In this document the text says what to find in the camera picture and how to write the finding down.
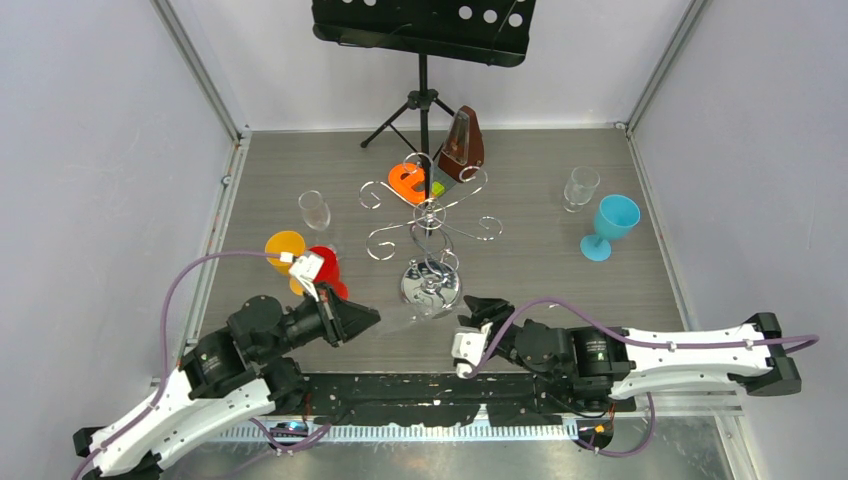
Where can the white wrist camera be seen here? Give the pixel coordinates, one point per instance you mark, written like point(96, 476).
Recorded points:
point(304, 268)
point(468, 349)

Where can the black music stand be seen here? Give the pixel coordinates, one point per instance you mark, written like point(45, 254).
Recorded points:
point(492, 33)

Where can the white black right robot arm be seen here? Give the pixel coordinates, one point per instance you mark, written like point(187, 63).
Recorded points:
point(592, 367)

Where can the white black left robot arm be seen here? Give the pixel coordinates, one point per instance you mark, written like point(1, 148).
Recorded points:
point(233, 374)

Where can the red wine glass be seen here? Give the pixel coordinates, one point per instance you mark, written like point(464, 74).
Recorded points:
point(330, 271)

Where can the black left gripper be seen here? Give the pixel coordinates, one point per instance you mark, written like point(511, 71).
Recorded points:
point(343, 319)

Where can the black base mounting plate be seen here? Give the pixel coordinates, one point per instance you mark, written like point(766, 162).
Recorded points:
point(444, 400)

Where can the aluminium frame rail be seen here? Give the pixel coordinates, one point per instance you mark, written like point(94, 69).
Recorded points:
point(677, 404)

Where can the clear textured wine glass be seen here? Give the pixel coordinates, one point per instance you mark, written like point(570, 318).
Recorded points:
point(580, 188)

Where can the blue wine glass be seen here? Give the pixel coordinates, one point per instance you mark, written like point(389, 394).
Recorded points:
point(616, 216)

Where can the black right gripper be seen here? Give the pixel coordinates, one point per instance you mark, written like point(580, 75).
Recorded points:
point(497, 309)

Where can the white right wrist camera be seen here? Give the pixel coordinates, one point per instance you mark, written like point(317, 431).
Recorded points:
point(468, 349)

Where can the chrome wine glass rack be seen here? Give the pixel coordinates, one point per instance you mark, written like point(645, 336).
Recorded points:
point(431, 282)

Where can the yellow wine glass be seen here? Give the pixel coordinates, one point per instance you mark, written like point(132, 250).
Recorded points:
point(286, 241)

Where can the brown metronome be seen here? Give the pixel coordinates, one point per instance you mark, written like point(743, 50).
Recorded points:
point(462, 153)

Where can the clear wine glass back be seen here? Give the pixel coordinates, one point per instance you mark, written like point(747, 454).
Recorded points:
point(404, 315)

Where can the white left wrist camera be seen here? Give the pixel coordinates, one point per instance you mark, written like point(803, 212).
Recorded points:
point(304, 268)

